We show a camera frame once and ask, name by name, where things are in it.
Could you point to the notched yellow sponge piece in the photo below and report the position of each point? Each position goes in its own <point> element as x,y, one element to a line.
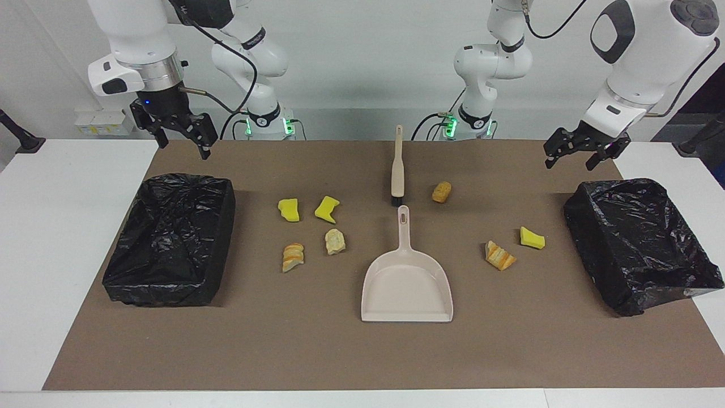
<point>326,209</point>

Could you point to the white wall socket box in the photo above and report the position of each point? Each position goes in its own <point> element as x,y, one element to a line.
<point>105,123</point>

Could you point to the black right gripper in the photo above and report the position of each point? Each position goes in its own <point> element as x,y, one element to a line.
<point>164,107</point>

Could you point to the blocky yellow sponge piece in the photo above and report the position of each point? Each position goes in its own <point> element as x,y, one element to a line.
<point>290,211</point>

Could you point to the striped croissant piece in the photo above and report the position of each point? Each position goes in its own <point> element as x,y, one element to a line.
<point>499,256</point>
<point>293,258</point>

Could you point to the beige hand brush black bristles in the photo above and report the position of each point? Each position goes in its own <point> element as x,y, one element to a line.
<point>398,175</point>

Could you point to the dark partition panel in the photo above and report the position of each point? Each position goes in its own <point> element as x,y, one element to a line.
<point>708,99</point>

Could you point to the beige plastic dustpan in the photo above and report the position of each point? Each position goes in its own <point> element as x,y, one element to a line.
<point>406,289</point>

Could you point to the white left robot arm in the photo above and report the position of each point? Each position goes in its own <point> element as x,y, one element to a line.
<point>645,56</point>

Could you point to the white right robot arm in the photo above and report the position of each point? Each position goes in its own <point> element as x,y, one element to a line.
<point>136,39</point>

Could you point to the bin lined with black bag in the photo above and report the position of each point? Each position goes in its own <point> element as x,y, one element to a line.
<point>164,255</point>
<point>640,249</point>

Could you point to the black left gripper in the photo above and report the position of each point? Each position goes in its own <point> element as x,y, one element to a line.
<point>597,140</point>

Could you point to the brown table mat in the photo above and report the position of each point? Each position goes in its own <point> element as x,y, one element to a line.
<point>340,351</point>

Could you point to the round brown bread roll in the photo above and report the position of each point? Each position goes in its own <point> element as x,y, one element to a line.
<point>442,192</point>

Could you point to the pale bread chunk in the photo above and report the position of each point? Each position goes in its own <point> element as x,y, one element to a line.
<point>334,242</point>

